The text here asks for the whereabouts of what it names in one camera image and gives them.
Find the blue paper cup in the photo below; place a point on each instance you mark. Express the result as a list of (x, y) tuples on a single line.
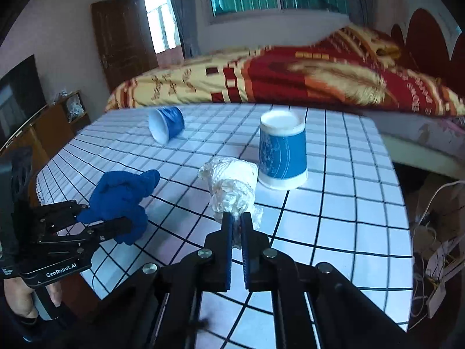
[(283, 156), (172, 120)]

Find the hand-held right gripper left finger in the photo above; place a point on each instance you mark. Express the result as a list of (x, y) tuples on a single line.
[(228, 251)]

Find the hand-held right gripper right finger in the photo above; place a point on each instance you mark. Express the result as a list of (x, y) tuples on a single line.
[(246, 251)]

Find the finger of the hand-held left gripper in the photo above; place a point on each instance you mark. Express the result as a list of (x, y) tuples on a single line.
[(105, 227), (58, 214)]

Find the bed with red yellow blanket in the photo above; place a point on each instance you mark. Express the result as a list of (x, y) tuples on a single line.
[(327, 72)]

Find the off-white plastic bag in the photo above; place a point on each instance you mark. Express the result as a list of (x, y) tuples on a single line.
[(232, 185)]

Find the person's left hand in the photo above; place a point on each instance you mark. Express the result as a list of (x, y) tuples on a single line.
[(20, 298)]

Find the bed mattress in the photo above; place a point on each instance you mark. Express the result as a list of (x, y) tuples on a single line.
[(417, 134)]

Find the clutter on cabinet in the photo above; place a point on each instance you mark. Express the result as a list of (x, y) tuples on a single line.
[(72, 107)]

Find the wooden cabinet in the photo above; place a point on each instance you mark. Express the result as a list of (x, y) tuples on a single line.
[(51, 127)]

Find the blue cloth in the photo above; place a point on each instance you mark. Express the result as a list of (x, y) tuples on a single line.
[(116, 196)]

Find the brown wooden door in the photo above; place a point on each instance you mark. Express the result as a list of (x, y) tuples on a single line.
[(120, 43)]

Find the black television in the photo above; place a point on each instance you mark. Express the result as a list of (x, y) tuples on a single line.
[(18, 98)]

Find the red scalloped headboard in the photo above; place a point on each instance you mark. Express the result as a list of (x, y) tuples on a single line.
[(425, 36)]

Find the white power strip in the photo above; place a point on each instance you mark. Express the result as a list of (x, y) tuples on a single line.
[(436, 300)]

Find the white checked tablecloth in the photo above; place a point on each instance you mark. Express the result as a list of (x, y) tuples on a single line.
[(327, 225)]

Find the small bright window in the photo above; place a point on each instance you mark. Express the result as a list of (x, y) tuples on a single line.
[(161, 18)]

